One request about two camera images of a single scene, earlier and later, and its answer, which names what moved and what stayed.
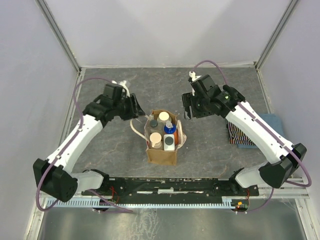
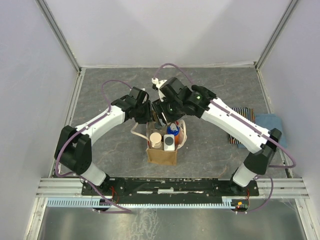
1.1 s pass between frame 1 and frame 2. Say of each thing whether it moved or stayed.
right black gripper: moved
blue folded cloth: stayed
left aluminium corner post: stayed
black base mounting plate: stayed
